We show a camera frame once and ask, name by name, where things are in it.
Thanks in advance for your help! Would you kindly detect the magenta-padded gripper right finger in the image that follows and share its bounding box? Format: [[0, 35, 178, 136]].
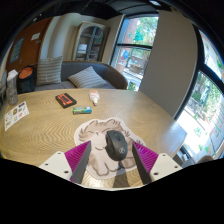
[[131, 141, 183, 185]]

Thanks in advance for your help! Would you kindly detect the black computer mouse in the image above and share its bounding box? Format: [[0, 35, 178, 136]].
[[104, 129, 129, 162]]

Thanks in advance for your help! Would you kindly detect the leaning striped grey pillow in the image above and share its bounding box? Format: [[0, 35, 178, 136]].
[[67, 65, 108, 89]]

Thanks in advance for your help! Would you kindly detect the black box with red print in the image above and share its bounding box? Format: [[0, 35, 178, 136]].
[[55, 92, 78, 109]]

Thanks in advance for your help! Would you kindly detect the small green box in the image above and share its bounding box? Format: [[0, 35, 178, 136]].
[[72, 106, 93, 115]]

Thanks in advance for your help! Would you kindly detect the cat-shaped mouse pad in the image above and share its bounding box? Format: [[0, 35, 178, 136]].
[[73, 116, 146, 180]]

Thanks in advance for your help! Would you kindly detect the grey curved sofa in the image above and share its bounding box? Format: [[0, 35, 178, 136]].
[[34, 60, 128, 92]]

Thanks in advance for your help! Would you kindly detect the upright striped grey pillow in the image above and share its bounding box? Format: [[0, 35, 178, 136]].
[[35, 55, 64, 87]]

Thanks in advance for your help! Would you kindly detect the white and orange tube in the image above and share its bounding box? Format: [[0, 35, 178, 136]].
[[88, 89, 101, 107]]

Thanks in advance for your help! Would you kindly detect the blue wall poster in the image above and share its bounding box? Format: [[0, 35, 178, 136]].
[[9, 36, 25, 65]]

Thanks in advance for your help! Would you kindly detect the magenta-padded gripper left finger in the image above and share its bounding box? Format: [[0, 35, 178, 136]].
[[39, 140, 93, 184]]

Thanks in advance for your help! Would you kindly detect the white wall paper sign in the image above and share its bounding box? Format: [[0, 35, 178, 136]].
[[30, 32, 41, 42]]

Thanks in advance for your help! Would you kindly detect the large black-framed window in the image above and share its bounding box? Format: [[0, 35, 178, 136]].
[[174, 29, 224, 161]]

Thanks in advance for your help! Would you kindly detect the black bag with orange top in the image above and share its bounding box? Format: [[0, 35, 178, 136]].
[[16, 65, 38, 94]]

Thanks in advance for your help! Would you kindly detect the arched glass-door cabinet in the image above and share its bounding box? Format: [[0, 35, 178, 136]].
[[72, 21, 110, 63]]

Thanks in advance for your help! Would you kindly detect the white sticker sheet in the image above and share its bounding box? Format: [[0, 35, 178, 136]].
[[4, 101, 30, 132]]

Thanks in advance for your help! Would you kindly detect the clear shaker bottle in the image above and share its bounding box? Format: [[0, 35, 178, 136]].
[[5, 69, 19, 106]]

